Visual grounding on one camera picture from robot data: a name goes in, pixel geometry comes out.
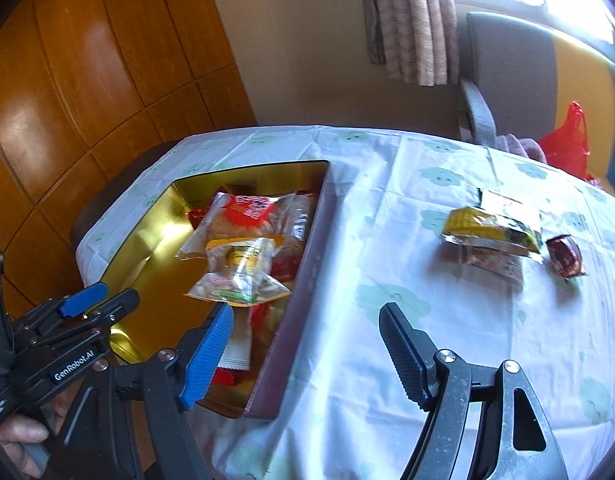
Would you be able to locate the red plastic bag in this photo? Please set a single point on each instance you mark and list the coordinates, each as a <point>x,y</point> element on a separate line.
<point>567,150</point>

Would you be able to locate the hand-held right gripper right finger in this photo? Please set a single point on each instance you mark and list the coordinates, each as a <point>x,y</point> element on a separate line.
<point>405,355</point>

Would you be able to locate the small red snack packet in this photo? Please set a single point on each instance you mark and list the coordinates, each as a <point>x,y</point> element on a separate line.
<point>200,217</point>

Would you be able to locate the person's left hand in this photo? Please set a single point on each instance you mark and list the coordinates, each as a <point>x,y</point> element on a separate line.
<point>17,432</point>

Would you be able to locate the grey yellow blue armchair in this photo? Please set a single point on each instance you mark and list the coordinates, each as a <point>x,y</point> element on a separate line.
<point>512,75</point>

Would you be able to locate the small dark red packet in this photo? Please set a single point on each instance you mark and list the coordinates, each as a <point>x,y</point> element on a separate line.
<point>565,257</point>

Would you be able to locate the green-edged cracker packet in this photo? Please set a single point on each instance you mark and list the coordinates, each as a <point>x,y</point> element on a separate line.
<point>502,262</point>

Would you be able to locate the yellow cake packet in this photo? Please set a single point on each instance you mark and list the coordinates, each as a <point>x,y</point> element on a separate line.
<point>242,270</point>

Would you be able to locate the pink patterned curtain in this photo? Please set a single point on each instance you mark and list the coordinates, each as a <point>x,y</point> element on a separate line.
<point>412,20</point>

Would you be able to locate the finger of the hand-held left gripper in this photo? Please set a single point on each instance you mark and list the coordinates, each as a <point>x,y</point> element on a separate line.
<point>82,300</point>
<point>114,310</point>

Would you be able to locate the white green-print tablecloth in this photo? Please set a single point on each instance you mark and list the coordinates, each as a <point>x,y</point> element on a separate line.
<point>437,310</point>

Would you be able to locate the wooden wardrobe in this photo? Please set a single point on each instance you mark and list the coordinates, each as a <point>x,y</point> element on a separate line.
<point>87,85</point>

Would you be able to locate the bun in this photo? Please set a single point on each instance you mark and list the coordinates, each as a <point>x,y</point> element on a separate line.
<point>247,215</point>

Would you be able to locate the large red snack packet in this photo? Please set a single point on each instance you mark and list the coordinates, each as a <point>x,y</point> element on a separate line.
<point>260,322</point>

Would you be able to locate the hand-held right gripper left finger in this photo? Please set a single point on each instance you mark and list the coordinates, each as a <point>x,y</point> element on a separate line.
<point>207,355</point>

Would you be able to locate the long white snack packet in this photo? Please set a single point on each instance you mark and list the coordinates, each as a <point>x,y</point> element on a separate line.
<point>237,340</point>

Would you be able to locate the pink cloth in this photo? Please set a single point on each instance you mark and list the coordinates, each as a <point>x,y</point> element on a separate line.
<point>520,147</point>

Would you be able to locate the yellow green snack packet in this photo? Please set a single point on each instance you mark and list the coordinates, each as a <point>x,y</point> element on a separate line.
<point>482,225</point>

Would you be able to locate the gold tin box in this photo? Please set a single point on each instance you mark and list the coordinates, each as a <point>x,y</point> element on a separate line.
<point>152,250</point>

